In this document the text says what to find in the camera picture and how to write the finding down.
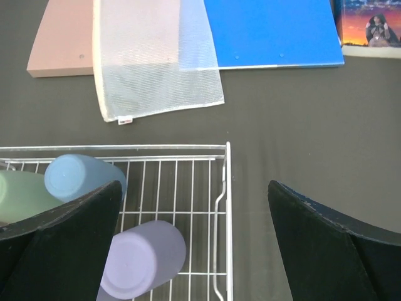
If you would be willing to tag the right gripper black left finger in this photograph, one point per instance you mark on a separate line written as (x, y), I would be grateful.
(60, 254)

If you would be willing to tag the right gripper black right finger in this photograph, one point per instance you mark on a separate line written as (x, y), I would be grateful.
(328, 255)

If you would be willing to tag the blue cup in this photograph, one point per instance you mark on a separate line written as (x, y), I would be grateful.
(71, 176)

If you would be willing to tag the green cup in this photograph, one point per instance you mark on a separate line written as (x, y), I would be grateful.
(23, 195)

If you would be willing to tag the small purple cup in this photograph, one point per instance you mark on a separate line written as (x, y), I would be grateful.
(143, 258)

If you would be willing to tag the pink board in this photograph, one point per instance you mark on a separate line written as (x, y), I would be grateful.
(62, 40)

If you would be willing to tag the white mesh bag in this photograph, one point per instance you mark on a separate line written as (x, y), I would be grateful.
(126, 93)

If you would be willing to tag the Jane Eyre paperback book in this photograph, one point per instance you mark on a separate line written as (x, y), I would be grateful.
(369, 28)

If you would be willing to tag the light blue folder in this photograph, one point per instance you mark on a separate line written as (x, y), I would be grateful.
(232, 35)

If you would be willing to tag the white wire dish rack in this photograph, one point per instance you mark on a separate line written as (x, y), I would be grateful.
(188, 185)

